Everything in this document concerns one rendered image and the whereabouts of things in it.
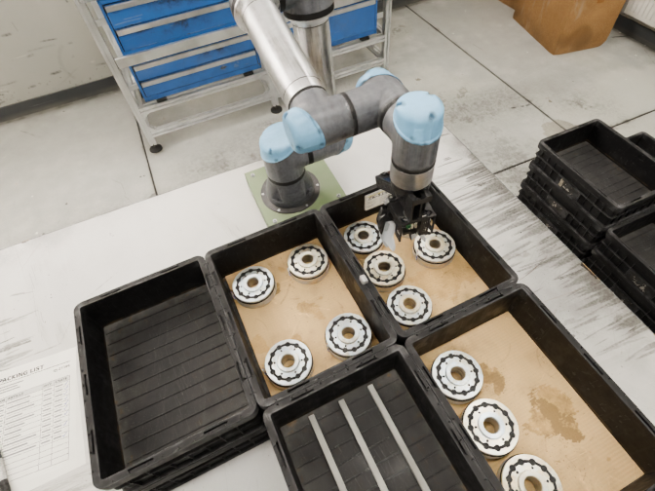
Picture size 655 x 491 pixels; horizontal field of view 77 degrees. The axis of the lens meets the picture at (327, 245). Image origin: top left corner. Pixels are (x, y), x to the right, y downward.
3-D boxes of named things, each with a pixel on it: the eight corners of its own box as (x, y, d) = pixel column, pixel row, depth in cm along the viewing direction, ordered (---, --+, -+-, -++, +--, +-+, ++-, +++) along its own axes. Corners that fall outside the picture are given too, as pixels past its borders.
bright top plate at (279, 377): (259, 350, 90) (259, 348, 90) (303, 333, 92) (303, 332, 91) (272, 393, 84) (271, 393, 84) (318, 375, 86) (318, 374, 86)
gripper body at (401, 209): (397, 245, 80) (402, 203, 70) (380, 213, 85) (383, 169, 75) (433, 234, 81) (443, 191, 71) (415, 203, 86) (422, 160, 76)
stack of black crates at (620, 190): (504, 214, 197) (537, 140, 161) (555, 193, 203) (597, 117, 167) (565, 279, 175) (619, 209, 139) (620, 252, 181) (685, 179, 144)
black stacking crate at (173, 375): (100, 328, 101) (74, 306, 92) (215, 280, 107) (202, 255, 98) (127, 498, 79) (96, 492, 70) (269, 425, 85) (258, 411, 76)
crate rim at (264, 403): (205, 258, 99) (202, 252, 97) (318, 212, 106) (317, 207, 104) (262, 414, 77) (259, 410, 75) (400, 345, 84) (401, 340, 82)
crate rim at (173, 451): (78, 310, 93) (72, 305, 91) (205, 258, 99) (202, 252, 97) (100, 495, 71) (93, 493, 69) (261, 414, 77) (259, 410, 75)
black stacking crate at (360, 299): (217, 279, 107) (204, 254, 98) (320, 236, 113) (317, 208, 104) (271, 425, 85) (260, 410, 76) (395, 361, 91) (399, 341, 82)
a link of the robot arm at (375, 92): (333, 77, 70) (362, 112, 64) (392, 57, 72) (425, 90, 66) (336, 115, 77) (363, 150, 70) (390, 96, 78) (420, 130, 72)
